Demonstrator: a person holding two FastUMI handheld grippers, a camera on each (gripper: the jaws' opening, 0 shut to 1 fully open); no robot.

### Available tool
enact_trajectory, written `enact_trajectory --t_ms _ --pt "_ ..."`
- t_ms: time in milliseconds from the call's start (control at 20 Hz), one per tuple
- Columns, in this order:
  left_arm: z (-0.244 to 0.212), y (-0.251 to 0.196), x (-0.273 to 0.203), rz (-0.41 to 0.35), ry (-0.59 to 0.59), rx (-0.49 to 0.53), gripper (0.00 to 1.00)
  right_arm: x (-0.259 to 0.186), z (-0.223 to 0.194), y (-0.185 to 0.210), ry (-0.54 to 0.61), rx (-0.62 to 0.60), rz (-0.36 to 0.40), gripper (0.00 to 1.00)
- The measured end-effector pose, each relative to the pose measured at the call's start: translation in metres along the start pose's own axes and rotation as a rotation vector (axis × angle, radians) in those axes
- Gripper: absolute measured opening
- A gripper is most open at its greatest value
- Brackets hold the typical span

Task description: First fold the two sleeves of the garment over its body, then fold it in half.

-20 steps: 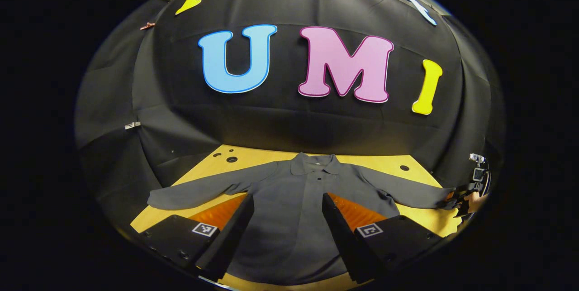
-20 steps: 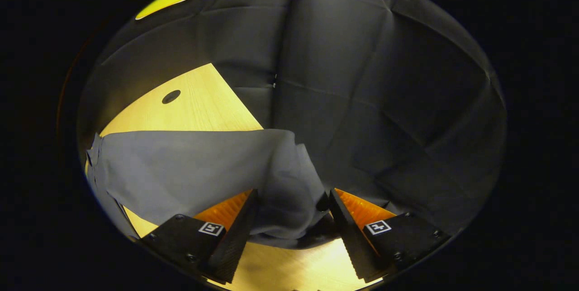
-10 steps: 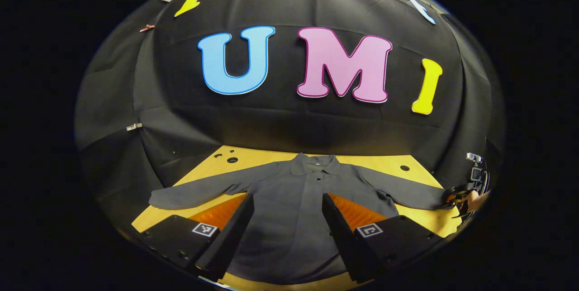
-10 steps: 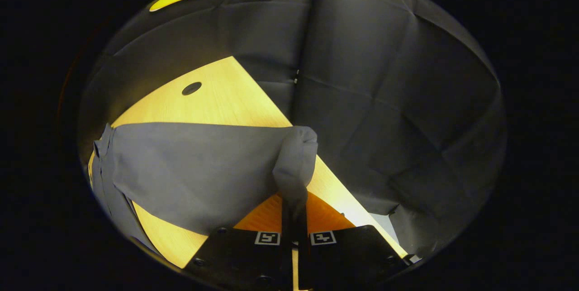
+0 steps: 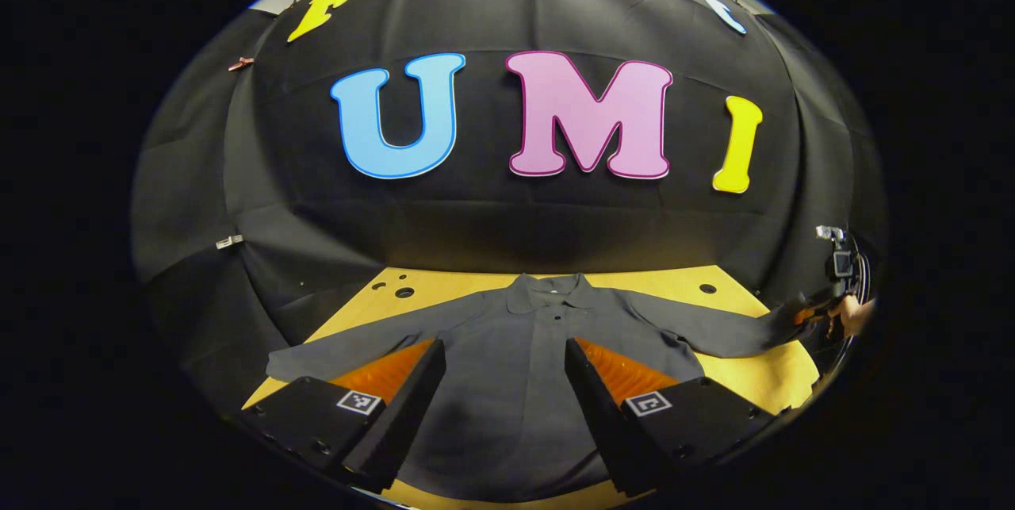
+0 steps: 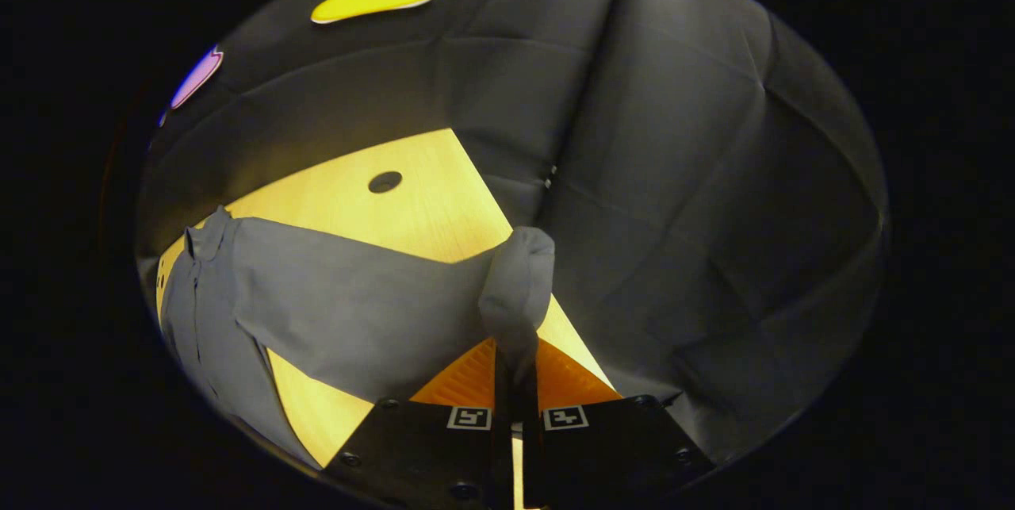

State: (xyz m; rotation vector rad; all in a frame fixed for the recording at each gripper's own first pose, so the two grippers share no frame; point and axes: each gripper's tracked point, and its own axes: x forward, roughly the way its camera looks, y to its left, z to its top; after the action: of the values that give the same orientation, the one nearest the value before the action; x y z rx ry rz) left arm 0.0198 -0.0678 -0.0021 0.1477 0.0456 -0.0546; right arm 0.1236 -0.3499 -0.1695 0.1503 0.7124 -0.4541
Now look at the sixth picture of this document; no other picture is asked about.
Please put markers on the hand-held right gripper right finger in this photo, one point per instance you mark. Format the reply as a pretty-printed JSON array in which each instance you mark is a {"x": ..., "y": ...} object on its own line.
[{"x": 530, "y": 454}]

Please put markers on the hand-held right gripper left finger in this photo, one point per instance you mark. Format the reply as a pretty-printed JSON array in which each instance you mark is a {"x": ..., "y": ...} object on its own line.
[{"x": 502, "y": 454}]

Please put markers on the grey button shirt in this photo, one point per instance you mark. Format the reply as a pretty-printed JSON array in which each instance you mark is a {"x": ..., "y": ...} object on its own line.
[{"x": 357, "y": 312}]

